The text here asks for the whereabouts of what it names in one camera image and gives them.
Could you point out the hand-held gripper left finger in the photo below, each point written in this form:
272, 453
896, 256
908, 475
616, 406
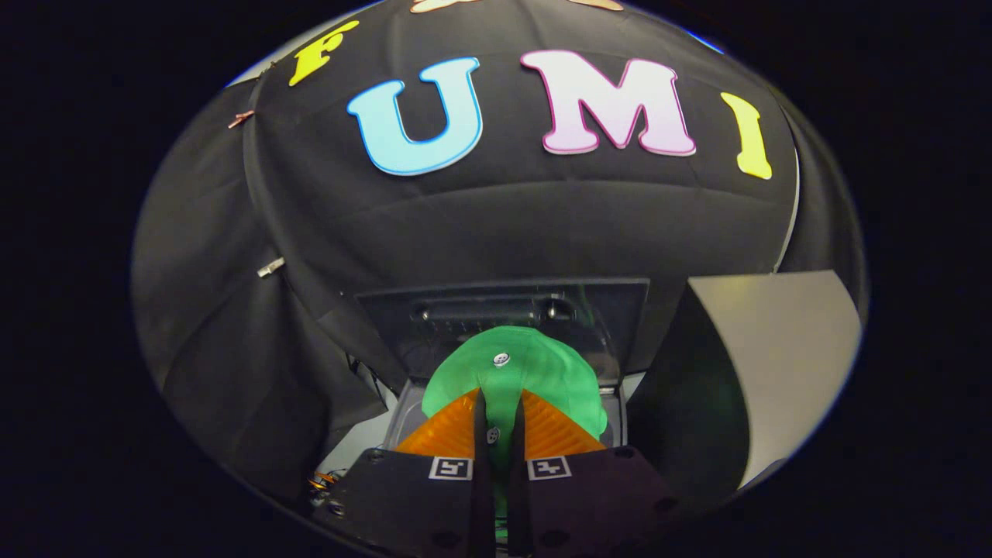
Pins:
411, 504

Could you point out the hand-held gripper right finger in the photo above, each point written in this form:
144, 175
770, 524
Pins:
589, 504

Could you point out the grey washing machine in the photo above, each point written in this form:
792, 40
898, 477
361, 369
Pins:
404, 418

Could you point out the green polo shirt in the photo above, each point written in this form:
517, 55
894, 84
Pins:
542, 364

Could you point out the beige box appliance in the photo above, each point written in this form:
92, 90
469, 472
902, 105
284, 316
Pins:
790, 349

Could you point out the silver clip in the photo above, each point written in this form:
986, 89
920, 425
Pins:
270, 267

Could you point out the black backdrop cloth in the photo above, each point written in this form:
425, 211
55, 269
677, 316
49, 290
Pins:
504, 217

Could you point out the orange clip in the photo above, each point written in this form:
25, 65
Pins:
240, 118

